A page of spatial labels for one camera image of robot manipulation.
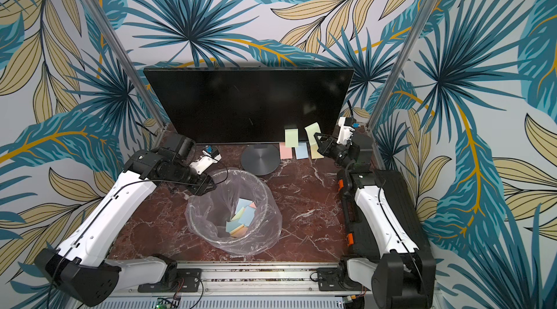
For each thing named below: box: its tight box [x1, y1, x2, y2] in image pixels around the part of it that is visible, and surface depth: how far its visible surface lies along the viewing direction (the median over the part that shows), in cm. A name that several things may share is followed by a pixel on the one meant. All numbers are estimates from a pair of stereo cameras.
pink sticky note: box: [279, 142, 293, 160], surface depth 92 cm
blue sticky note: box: [295, 142, 309, 160], surface depth 92 cm
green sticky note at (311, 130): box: [303, 121, 322, 146], surface depth 78 cm
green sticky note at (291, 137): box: [284, 128, 299, 148], surface depth 85 cm
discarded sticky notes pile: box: [225, 197, 257, 238], surface depth 80 cm
